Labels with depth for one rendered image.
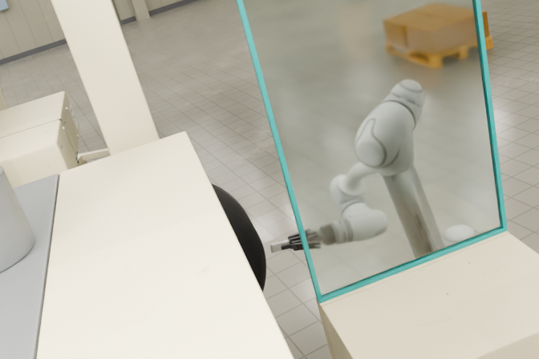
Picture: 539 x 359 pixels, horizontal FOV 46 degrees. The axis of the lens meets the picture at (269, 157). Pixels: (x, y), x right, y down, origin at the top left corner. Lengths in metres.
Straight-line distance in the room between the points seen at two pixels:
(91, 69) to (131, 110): 0.14
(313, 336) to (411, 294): 1.99
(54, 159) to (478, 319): 1.14
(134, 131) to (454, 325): 0.89
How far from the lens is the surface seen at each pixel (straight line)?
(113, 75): 1.59
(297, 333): 3.63
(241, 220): 2.04
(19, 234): 1.15
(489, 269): 1.69
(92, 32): 1.57
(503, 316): 1.55
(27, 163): 1.80
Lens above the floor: 2.26
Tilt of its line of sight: 23 degrees down
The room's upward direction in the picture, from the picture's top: 16 degrees counter-clockwise
